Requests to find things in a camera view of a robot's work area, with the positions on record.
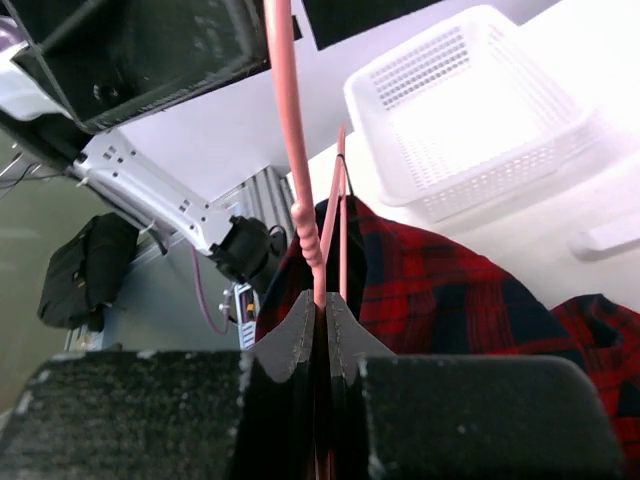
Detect white slotted cable duct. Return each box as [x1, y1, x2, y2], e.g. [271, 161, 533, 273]
[233, 284, 259, 350]

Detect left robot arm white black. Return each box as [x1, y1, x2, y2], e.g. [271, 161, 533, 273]
[1, 1, 288, 271]

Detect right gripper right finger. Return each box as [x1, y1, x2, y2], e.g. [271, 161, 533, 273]
[326, 293, 626, 479]

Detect black bag on floor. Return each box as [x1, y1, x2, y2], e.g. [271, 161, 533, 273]
[37, 213, 139, 332]

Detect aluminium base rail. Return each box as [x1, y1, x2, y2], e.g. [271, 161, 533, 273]
[64, 167, 293, 351]

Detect metal clothes rack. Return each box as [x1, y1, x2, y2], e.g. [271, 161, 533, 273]
[569, 214, 639, 261]

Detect white plastic basket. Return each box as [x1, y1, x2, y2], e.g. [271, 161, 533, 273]
[344, 5, 594, 221]

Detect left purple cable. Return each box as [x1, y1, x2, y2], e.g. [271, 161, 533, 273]
[190, 244, 232, 336]

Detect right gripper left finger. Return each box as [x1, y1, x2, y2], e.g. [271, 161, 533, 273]
[1, 292, 315, 479]

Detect red navy plaid skirt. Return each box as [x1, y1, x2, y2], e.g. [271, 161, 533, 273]
[254, 194, 640, 476]

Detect pink wire hanger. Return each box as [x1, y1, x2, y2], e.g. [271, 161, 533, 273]
[264, 1, 337, 479]

